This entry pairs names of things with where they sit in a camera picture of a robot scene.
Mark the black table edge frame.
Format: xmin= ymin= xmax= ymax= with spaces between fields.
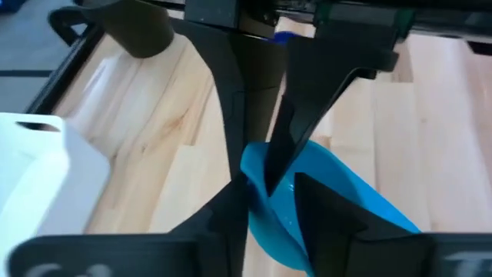
xmin=25 ymin=22 xmax=105 ymax=115

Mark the light blue measuring cup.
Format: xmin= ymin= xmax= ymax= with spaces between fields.
xmin=240 ymin=140 xmax=422 ymax=277

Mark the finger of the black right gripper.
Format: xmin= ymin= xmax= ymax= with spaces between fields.
xmin=171 ymin=18 xmax=288 ymax=181
xmin=264 ymin=36 xmax=400 ymax=197

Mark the black cable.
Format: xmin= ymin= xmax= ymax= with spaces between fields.
xmin=48 ymin=5 xmax=91 ymax=45

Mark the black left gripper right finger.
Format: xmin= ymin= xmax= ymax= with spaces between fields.
xmin=294 ymin=172 xmax=432 ymax=277

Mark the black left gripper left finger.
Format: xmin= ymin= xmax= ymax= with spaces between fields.
xmin=168 ymin=172 xmax=251 ymax=277

